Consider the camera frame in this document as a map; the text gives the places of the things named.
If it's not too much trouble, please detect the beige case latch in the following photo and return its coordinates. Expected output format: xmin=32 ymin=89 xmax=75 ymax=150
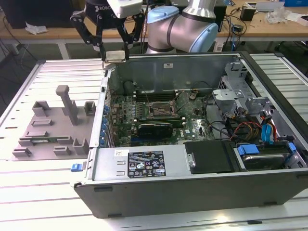
xmin=101 ymin=60 xmax=116 ymax=71

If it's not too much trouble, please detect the silver metal drive cage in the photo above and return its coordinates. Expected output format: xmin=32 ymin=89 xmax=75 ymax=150
xmin=213 ymin=61 xmax=253 ymax=118

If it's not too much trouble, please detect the blue flat wire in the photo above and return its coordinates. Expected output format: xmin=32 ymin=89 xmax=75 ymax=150
xmin=261 ymin=115 xmax=275 ymax=145

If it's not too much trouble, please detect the green motherboard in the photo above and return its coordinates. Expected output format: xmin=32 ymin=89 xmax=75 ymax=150
xmin=105 ymin=89 xmax=217 ymax=148

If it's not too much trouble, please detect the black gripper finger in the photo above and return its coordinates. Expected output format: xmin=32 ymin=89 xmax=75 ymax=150
xmin=117 ymin=13 xmax=146 ymax=61
xmin=69 ymin=10 xmax=108 ymax=62

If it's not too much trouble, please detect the red wire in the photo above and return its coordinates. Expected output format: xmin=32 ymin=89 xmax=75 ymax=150
xmin=232 ymin=122 xmax=262 ymax=141

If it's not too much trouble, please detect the black RAM slot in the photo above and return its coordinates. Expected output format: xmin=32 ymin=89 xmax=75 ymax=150
xmin=136 ymin=90 xmax=176 ymax=95
xmin=134 ymin=94 xmax=178 ymax=101
xmin=133 ymin=116 xmax=186 ymax=122

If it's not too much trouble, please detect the small black box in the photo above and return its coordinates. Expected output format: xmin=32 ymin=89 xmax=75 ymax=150
xmin=240 ymin=7 xmax=255 ymax=21

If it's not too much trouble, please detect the metal socket cover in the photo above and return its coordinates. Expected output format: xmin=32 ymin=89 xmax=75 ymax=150
xmin=168 ymin=91 xmax=181 ymax=115

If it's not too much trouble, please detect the large black monitor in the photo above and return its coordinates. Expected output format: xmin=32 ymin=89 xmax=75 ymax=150
xmin=0 ymin=0 xmax=85 ymax=29

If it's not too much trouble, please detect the black graphics card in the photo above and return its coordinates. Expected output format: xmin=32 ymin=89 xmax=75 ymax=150
xmin=137 ymin=122 xmax=173 ymax=139

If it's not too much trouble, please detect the orange flat wire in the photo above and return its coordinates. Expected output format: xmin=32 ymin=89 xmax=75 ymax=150
xmin=269 ymin=120 xmax=289 ymax=145

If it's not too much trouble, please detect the crumpled white paper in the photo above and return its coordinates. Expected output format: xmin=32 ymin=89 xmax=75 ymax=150
xmin=25 ymin=21 xmax=48 ymax=35

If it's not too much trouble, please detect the silver power supply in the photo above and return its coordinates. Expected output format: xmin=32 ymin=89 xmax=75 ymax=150
xmin=92 ymin=144 xmax=193 ymax=181

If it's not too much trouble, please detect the wooden desk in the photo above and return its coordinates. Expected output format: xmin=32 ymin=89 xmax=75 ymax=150
xmin=0 ymin=0 xmax=308 ymax=46

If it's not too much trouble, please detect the crumpled clear plastic bag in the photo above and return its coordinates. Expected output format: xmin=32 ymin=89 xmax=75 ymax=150
xmin=266 ymin=7 xmax=288 ymax=24

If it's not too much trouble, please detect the flat white box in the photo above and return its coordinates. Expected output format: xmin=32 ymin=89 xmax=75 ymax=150
xmin=287 ymin=12 xmax=308 ymax=26

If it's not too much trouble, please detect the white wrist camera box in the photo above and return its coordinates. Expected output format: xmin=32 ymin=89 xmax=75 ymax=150
xmin=106 ymin=0 xmax=143 ymax=19

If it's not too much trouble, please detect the CPU socket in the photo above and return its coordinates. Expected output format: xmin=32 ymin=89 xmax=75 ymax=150
xmin=149 ymin=101 xmax=179 ymax=119

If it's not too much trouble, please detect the silver CPU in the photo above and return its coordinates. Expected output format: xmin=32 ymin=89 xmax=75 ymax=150
xmin=106 ymin=50 xmax=126 ymax=64

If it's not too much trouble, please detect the hard disk in blue carrier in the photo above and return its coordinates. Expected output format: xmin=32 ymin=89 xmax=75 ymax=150
xmin=236 ymin=143 xmax=296 ymax=170

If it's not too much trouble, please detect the grey parts rack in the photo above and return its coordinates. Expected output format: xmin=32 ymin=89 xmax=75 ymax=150
xmin=13 ymin=85 xmax=97 ymax=161

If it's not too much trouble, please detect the green RAM stick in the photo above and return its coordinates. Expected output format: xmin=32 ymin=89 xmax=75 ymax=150
xmin=20 ymin=137 xmax=71 ymax=141

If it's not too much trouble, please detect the black open PC case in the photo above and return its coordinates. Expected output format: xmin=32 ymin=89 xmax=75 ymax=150
xmin=69 ymin=51 xmax=308 ymax=219

